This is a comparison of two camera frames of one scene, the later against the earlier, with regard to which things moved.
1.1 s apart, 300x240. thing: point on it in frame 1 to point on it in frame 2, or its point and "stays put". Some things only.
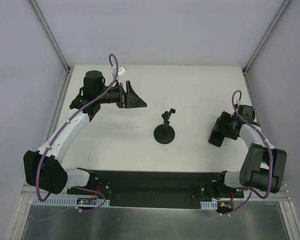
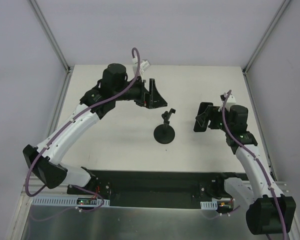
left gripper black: (123, 96) to (145, 96)
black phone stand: (164, 133) stays put
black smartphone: (216, 138) to (203, 106)
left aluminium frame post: (68, 74) stays put
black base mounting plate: (161, 189) stays put
